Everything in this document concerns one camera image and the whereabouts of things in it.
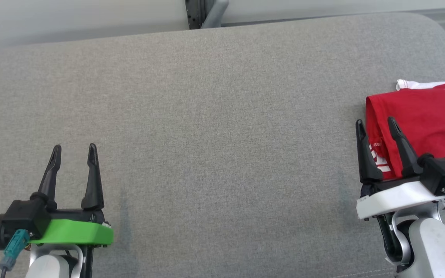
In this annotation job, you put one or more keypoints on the grey metal frame post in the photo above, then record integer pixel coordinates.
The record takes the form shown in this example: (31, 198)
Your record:
(214, 13)

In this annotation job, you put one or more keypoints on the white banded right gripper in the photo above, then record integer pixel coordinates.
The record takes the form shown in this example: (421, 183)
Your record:
(396, 197)

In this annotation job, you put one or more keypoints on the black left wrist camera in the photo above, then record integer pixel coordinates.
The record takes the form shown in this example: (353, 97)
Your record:
(21, 216)

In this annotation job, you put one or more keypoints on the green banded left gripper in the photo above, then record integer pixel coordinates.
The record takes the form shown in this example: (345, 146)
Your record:
(75, 231)

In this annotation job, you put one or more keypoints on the red t-shirt with white sleeves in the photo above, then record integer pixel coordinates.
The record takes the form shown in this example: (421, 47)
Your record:
(419, 116)

